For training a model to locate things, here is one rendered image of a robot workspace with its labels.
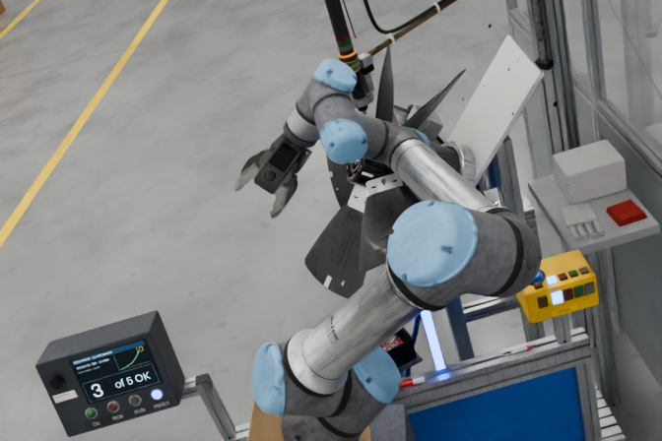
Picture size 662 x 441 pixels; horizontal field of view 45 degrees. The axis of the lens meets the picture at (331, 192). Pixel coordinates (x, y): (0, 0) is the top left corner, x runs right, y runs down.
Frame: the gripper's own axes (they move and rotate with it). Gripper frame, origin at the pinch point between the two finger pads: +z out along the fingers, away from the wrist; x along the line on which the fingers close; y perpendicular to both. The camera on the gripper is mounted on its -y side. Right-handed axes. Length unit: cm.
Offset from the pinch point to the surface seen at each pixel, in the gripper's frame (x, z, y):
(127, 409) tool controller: -4, 49, -22
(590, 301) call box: -71, -12, 28
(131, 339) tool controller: 4.1, 34.7, -18.3
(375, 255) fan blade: -27.8, 9.8, 23.1
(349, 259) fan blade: -24, 30, 41
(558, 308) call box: -66, -8, 24
